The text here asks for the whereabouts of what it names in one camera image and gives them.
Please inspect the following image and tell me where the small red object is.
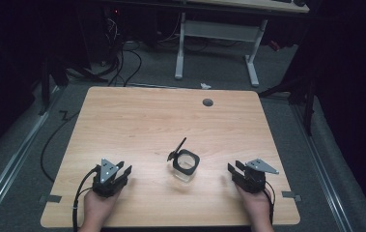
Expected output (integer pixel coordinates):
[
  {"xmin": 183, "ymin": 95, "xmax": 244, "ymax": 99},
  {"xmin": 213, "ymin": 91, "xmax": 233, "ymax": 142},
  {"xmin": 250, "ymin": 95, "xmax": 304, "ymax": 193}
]
[{"xmin": 267, "ymin": 40, "xmax": 282, "ymax": 52}]

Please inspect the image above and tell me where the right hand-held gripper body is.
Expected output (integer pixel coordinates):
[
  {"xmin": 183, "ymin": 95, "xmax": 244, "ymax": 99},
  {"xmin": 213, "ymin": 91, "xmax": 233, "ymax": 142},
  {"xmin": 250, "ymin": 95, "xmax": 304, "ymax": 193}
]
[{"xmin": 231, "ymin": 158, "xmax": 280, "ymax": 194}]

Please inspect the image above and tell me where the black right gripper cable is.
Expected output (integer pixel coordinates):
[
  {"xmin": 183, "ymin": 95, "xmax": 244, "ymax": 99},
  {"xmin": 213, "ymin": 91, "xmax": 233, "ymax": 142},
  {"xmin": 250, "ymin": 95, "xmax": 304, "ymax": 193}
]
[{"xmin": 263, "ymin": 179, "xmax": 276, "ymax": 225}]

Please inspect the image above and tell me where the person's left hand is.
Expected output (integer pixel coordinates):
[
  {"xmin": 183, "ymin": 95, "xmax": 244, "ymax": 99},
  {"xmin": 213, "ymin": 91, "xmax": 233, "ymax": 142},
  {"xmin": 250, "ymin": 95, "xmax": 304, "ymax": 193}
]
[{"xmin": 77, "ymin": 188, "xmax": 123, "ymax": 232}]

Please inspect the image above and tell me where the white-framed desk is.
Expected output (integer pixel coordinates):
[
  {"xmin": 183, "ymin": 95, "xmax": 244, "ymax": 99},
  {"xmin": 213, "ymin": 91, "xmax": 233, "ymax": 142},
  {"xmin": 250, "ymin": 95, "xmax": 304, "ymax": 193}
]
[{"xmin": 174, "ymin": 0, "xmax": 311, "ymax": 88}]

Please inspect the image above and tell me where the grey tape strip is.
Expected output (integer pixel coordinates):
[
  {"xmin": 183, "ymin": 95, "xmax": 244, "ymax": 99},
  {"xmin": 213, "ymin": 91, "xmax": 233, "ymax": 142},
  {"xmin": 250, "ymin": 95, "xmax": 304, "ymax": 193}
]
[
  {"xmin": 281, "ymin": 190, "xmax": 302, "ymax": 203},
  {"xmin": 39, "ymin": 193, "xmax": 63, "ymax": 204}
]

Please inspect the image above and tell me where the black pen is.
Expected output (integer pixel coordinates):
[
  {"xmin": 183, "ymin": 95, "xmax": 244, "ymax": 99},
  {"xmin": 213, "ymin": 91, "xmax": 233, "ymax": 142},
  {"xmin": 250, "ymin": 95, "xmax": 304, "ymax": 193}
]
[{"xmin": 166, "ymin": 136, "xmax": 187, "ymax": 162}]

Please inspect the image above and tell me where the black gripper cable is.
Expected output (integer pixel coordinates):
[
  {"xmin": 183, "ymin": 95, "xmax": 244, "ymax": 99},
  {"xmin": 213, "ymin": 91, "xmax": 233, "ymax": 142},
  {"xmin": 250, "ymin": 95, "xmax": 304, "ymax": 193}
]
[
  {"xmin": 71, "ymin": 167, "xmax": 101, "ymax": 232},
  {"xmin": 263, "ymin": 179, "xmax": 276, "ymax": 225}
]

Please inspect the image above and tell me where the person's right hand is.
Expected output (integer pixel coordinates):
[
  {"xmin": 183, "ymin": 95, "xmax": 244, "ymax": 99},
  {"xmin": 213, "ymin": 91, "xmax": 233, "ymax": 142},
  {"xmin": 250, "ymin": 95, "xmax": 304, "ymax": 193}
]
[{"xmin": 235, "ymin": 184, "xmax": 275, "ymax": 232}]

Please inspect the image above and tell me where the black floor cable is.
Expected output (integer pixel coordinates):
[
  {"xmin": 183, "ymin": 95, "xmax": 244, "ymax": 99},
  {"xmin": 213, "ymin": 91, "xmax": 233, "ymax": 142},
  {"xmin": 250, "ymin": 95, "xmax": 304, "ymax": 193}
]
[{"xmin": 40, "ymin": 109, "xmax": 81, "ymax": 184}]

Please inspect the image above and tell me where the metal floor rail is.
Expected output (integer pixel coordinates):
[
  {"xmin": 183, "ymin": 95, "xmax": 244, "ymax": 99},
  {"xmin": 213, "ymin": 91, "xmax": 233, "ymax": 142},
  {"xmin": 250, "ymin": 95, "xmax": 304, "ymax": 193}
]
[
  {"xmin": 0, "ymin": 86, "xmax": 63, "ymax": 228},
  {"xmin": 290, "ymin": 101, "xmax": 354, "ymax": 232}
]

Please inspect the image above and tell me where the clear square jar black rim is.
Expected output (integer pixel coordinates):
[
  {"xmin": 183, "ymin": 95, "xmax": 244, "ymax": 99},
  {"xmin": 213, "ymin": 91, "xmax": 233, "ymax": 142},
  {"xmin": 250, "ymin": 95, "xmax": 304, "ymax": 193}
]
[{"xmin": 172, "ymin": 148, "xmax": 201, "ymax": 184}]

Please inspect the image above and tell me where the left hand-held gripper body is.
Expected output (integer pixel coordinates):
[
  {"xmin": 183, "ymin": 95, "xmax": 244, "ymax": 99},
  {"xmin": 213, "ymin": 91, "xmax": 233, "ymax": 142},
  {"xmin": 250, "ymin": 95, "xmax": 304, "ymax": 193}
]
[{"xmin": 91, "ymin": 158, "xmax": 128, "ymax": 198}]

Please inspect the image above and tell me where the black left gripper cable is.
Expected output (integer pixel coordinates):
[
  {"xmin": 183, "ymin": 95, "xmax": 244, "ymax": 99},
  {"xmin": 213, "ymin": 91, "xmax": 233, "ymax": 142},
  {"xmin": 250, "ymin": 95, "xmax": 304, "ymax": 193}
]
[{"xmin": 71, "ymin": 167, "xmax": 101, "ymax": 232}]

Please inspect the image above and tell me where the bundle of black cables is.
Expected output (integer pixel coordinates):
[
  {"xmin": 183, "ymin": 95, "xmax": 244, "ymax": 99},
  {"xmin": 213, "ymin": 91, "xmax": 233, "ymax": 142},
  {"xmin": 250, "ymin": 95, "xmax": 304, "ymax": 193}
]
[{"xmin": 100, "ymin": 13, "xmax": 144, "ymax": 88}]

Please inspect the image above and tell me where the black metal stand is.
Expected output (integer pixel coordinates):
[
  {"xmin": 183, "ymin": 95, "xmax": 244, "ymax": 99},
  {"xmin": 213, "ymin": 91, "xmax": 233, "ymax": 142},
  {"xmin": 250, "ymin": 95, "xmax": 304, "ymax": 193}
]
[
  {"xmin": 37, "ymin": 54, "xmax": 109, "ymax": 116},
  {"xmin": 257, "ymin": 64, "xmax": 319, "ymax": 136}
]

